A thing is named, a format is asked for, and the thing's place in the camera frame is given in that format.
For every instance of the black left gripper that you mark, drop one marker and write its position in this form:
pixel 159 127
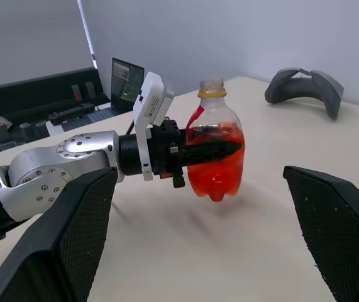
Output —
pixel 165 148

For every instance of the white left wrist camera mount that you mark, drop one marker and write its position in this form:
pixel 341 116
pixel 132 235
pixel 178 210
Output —
pixel 151 100

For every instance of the black equipment case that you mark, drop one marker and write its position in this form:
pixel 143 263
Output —
pixel 41 94

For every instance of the grey curved headrest piece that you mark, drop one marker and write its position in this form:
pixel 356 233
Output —
pixel 298 91

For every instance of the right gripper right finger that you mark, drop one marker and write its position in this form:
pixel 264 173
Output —
pixel 342 232

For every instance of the open laptop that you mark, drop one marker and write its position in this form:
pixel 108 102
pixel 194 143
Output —
pixel 125 85

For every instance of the bottle with red liquid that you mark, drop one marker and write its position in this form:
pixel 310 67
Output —
pixel 217 179

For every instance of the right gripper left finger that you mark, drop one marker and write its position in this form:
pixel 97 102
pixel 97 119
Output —
pixel 59 239

